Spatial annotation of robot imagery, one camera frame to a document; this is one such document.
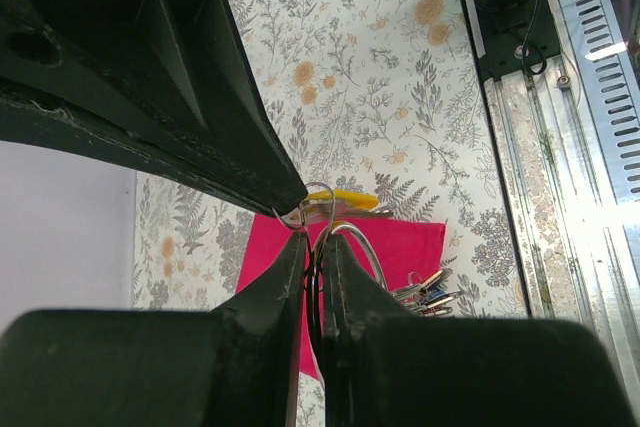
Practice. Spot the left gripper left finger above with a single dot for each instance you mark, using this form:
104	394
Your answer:
236	365

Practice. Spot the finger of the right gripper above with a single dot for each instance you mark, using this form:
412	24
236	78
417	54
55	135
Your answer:
32	117
171	73

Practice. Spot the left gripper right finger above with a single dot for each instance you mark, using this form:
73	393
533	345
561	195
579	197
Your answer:
385	366

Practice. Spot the large keyring with keys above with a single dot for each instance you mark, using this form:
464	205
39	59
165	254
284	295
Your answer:
426	298

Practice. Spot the yellow tagged key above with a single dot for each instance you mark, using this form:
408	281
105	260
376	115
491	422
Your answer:
337	204

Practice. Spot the pink folded cloth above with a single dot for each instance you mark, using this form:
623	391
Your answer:
408	251

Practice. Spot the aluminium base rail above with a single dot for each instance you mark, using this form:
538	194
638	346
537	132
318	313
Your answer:
562	108

